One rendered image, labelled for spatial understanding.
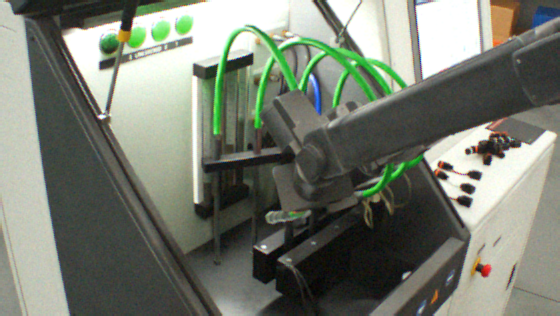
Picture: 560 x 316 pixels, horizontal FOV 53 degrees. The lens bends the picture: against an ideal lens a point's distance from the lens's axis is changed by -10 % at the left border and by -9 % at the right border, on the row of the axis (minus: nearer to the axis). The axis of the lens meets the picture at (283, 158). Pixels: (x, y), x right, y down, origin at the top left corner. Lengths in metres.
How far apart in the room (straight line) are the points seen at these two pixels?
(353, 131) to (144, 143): 0.66
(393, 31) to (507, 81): 0.95
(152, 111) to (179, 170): 0.17
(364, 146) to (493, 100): 0.19
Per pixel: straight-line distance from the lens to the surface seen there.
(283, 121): 0.76
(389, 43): 1.39
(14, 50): 1.11
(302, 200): 0.84
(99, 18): 1.04
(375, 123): 0.60
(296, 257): 1.18
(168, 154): 1.28
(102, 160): 0.93
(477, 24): 1.85
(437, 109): 0.53
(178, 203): 1.35
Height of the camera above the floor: 1.68
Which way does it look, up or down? 27 degrees down
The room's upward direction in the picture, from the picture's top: 3 degrees clockwise
